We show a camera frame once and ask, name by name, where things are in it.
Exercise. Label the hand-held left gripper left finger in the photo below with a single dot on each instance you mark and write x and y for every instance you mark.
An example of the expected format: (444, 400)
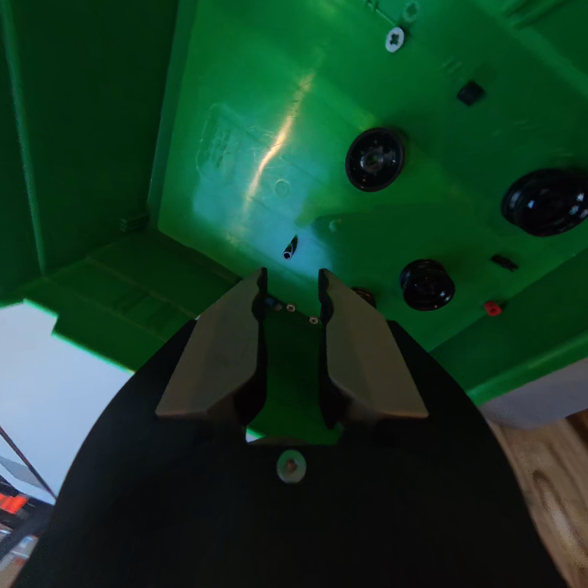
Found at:
(216, 367)

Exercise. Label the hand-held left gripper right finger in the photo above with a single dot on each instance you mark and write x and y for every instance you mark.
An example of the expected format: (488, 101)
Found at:
(367, 367)

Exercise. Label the small black tube piece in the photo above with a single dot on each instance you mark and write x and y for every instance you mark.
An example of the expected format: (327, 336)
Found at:
(290, 248)

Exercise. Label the green plastic bin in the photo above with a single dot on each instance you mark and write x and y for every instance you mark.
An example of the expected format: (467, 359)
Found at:
(229, 138)

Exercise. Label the pale office desk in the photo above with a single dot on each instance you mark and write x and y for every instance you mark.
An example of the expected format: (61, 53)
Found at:
(46, 390)

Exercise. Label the black toy wheel rim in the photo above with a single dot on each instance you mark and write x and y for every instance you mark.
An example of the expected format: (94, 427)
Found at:
(546, 202)
(427, 285)
(364, 296)
(374, 158)

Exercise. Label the small red bush piece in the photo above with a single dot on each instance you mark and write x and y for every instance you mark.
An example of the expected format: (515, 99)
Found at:
(492, 308)

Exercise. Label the wooden board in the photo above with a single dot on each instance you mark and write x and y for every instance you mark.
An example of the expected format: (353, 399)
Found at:
(551, 496)

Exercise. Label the background storage shelving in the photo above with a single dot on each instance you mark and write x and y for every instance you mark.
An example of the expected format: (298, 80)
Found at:
(18, 528)

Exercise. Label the small black bush piece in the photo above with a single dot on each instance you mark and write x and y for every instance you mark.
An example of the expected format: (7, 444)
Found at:
(471, 93)

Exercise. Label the small white gear piece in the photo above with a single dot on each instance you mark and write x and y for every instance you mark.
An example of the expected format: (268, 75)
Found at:
(394, 39)

